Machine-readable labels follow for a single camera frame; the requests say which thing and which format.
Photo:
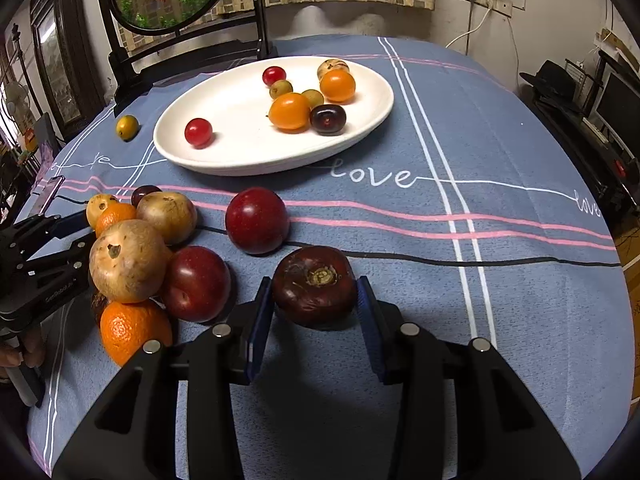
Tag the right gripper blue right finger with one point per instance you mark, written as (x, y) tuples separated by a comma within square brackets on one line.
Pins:
[(380, 324)]

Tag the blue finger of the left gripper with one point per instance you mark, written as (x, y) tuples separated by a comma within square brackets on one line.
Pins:
[(76, 257), (68, 225)]

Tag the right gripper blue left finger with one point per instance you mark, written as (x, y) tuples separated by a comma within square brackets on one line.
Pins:
[(250, 323)]

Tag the pale yellow fruit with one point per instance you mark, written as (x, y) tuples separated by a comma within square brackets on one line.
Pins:
[(97, 205)]

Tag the large beige pomegranate-like fruit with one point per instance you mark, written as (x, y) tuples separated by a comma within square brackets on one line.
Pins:
[(128, 262)]

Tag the dark purple mangosteen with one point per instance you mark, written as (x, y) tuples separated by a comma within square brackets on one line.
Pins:
[(314, 287)]

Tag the dark red plum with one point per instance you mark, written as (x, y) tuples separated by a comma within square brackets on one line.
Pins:
[(197, 285), (257, 221)]

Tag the large orange tangerine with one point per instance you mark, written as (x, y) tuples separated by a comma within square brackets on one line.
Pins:
[(125, 328)]

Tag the yellow-green tomato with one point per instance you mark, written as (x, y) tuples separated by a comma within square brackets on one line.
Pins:
[(127, 128)]

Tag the red cherry tomato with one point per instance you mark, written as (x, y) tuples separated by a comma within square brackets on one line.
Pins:
[(272, 74), (198, 132)]

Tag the small dark plum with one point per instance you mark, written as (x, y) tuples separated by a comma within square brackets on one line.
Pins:
[(328, 118)]

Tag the small orange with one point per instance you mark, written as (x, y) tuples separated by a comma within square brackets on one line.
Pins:
[(338, 86), (290, 112)]

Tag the green-brown longan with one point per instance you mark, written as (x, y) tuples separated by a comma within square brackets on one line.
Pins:
[(314, 98), (280, 88)]

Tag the small beige fruit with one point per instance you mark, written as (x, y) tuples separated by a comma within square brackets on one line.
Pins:
[(331, 64)]

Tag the dark avocado-like fruit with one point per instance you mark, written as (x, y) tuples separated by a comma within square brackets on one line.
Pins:
[(98, 304)]

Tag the person's left hand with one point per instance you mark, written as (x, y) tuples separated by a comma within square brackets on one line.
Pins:
[(32, 354)]

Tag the smartphone on table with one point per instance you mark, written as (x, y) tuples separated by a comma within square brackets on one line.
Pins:
[(46, 196)]

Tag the small dark grape-like fruit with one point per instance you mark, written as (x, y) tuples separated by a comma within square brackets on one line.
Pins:
[(139, 193)]

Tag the standing fan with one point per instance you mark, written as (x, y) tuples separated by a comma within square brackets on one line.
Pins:
[(17, 105)]

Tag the blue striped tablecloth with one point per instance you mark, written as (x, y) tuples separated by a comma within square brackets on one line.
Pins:
[(460, 208)]

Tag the dark framed picture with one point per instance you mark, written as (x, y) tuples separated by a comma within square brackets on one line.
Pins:
[(66, 64)]

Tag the white oval plate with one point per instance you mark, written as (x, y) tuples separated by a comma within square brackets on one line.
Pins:
[(254, 119)]

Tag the round goldfish screen ornament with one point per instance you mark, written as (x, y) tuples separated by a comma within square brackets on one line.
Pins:
[(137, 29)]

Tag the dark media desk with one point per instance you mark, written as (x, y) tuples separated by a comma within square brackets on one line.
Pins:
[(590, 157)]

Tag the black hat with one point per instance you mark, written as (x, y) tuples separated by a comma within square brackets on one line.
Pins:
[(552, 80)]

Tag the computer monitor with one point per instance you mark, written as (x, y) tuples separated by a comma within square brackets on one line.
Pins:
[(617, 109)]

